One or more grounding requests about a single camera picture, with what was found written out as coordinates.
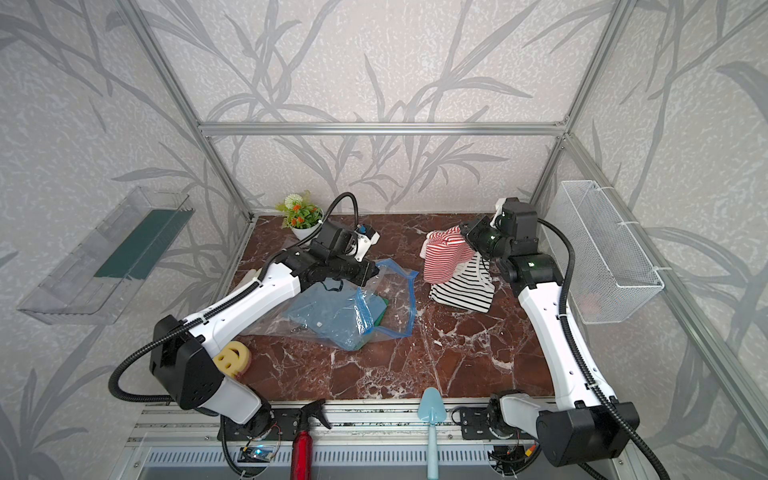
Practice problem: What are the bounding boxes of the red striped garment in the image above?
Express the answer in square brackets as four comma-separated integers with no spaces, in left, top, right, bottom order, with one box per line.
[420,225,475,284]

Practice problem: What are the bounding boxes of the black striped garment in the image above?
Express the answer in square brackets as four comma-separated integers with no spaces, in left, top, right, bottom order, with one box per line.
[429,253,496,314]

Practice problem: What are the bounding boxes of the light blue tank top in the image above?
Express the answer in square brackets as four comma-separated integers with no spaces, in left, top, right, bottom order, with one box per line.
[284,281,378,351]

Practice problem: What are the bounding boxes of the clear vacuum bag blue zipper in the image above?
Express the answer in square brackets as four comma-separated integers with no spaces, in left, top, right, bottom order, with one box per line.
[241,258,418,351]

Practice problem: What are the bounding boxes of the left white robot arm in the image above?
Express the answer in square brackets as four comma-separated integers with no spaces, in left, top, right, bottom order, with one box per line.
[108,220,380,435]

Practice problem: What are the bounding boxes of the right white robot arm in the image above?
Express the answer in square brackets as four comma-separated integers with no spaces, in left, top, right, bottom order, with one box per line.
[460,197,669,479]

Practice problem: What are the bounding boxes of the white pot with plant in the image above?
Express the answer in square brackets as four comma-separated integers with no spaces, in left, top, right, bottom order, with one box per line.
[276,190,324,240]

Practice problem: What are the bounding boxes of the solid green garment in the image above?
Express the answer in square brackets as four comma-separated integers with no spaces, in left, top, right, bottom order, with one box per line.
[353,296,389,351]

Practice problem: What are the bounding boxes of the yellow smiley sponge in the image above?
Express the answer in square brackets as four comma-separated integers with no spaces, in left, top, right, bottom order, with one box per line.
[213,341,252,379]

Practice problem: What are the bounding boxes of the light blue garden trowel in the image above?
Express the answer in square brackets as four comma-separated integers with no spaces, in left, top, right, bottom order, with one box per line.
[417,387,447,480]

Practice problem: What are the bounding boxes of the red spray bottle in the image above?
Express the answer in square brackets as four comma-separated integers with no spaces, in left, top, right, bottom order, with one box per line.
[290,399,332,480]

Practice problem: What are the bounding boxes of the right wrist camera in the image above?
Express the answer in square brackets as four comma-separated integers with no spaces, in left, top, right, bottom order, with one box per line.
[490,198,506,229]

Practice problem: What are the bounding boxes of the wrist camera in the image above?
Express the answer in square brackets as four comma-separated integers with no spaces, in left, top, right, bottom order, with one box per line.
[490,198,506,229]
[353,224,380,262]

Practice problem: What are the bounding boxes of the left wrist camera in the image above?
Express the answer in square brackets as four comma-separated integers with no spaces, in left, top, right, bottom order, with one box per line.
[353,224,380,262]

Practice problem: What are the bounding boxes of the white wire wall basket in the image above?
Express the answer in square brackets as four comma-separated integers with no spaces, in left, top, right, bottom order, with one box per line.
[545,180,664,324]

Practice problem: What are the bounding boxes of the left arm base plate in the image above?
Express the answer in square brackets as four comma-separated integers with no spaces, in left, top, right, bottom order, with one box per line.
[217,408,299,443]

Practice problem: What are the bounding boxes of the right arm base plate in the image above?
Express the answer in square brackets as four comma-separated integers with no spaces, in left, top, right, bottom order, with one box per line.
[452,406,515,441]

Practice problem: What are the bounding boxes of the clear plastic wall shelf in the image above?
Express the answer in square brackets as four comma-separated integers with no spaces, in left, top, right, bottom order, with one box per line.
[17,187,194,325]

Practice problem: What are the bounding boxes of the aluminium cage frame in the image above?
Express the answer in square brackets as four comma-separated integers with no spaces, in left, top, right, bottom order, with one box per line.
[107,0,768,480]

